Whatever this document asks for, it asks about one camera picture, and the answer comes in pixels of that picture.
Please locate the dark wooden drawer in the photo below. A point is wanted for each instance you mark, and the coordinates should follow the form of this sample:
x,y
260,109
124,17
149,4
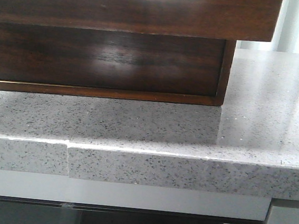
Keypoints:
x,y
251,20
104,57

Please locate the dark wooden drawer cabinet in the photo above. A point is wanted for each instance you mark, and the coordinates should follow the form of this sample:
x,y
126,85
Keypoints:
x,y
223,74

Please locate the black glass appliance front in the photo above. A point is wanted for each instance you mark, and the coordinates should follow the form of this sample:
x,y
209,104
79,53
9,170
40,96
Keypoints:
x,y
31,211

